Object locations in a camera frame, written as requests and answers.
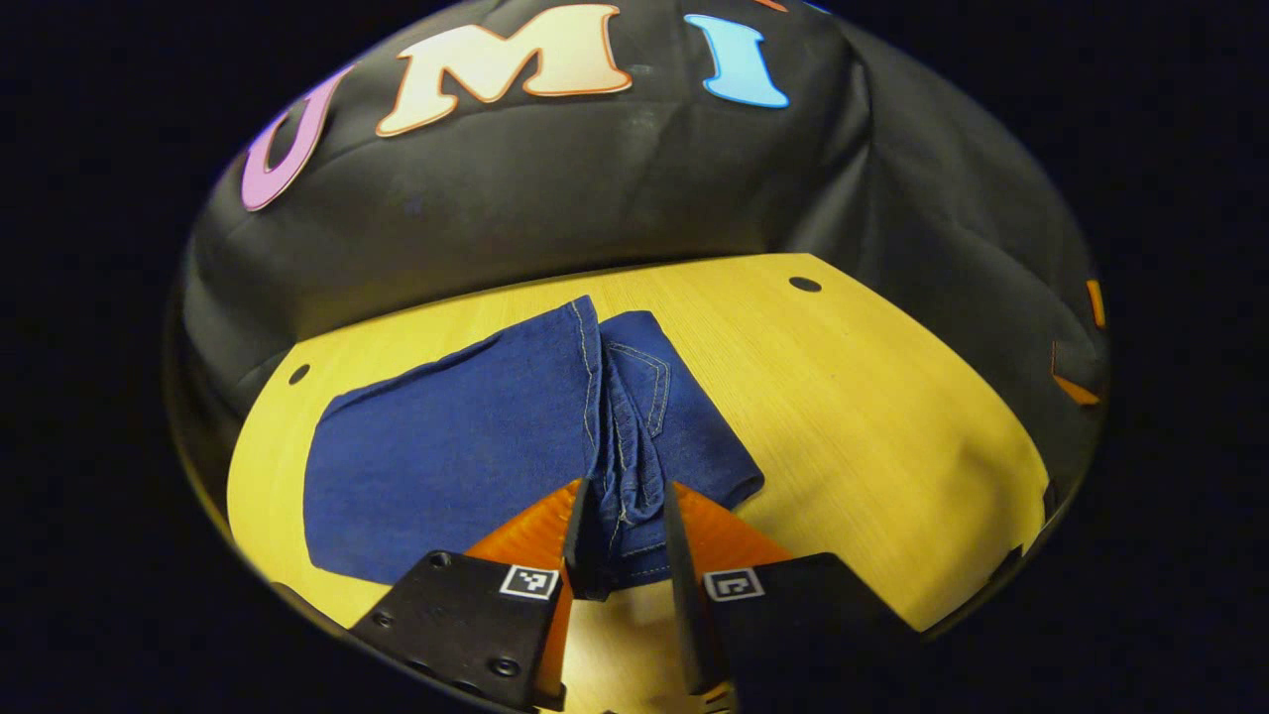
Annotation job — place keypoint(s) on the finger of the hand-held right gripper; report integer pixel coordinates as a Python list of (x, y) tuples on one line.
[(1079, 391), (1095, 302)]

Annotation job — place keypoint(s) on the black backdrop cloth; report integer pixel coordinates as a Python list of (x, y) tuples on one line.
[(595, 188)]

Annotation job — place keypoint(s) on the blue denim jeans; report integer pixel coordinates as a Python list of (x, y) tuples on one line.
[(446, 466)]

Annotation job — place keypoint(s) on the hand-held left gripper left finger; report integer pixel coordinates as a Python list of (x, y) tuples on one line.
[(580, 555)]

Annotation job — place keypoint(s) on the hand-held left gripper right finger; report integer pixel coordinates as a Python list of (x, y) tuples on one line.
[(689, 615)]

